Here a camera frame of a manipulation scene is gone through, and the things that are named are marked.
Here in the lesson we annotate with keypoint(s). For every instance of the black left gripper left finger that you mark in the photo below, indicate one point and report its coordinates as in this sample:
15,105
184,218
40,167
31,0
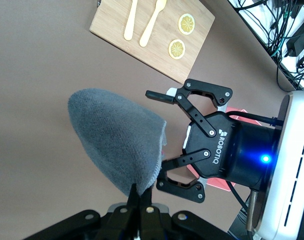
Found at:
112,222

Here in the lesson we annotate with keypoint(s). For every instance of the yellow plastic knife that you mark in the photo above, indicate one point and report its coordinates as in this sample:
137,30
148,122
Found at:
129,30

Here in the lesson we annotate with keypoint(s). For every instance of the pink plastic bin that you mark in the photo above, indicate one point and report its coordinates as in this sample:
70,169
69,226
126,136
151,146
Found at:
218,184

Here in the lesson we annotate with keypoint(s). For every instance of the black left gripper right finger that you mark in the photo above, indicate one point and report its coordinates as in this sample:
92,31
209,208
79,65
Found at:
162,225

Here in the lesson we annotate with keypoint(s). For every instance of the yellow plastic fork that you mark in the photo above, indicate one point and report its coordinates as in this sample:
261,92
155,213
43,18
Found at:
147,35

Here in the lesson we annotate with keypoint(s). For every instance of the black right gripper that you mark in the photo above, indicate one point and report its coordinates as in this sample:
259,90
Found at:
242,150

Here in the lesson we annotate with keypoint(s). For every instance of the grey and pink cloth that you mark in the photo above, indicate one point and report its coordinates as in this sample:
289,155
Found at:
112,135

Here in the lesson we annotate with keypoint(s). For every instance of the wooden cutting board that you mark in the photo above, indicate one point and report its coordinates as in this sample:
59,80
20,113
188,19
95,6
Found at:
157,57

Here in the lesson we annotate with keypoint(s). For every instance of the black power adapter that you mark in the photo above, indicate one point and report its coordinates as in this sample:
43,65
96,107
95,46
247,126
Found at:
300,37

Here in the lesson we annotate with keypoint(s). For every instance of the toy lemon slice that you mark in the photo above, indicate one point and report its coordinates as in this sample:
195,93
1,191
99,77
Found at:
186,23
177,49

